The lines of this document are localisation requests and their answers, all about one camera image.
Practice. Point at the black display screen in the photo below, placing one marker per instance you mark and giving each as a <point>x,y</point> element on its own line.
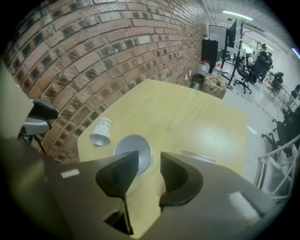
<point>232,35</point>

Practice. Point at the ceiling tube light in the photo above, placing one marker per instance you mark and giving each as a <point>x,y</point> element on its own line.
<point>236,14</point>

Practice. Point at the white paper cup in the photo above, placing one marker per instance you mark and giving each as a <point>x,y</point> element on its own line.
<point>132,144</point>
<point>102,131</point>

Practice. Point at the water jug with red cap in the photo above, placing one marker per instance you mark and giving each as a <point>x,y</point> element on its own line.
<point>203,68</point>

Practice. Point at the white metal shelf rack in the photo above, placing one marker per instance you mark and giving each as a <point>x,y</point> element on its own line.
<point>267,159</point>

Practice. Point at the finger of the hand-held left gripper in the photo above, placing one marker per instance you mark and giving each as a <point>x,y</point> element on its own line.
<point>44,111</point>
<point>35,126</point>

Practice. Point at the black cabinet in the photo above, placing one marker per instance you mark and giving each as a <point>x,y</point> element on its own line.
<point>209,52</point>

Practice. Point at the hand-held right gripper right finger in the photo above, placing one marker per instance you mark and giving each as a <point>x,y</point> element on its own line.
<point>211,199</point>

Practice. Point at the black floor stand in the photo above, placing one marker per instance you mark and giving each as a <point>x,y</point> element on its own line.
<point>229,86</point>

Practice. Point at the clear water jug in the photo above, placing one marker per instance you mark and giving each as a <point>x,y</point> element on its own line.
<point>217,70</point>

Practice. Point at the whiteboard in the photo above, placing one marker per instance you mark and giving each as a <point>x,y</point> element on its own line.
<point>216,35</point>

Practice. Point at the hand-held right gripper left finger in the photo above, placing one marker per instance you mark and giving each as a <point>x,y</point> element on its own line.
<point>70,192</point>

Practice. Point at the cardboard box with striped tape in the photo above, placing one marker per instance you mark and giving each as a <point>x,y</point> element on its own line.
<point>214,87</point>

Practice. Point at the black office chair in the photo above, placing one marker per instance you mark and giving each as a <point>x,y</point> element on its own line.
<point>284,129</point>
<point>245,75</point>

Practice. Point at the black waste bin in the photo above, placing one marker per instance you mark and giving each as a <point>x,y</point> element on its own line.
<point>198,82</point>

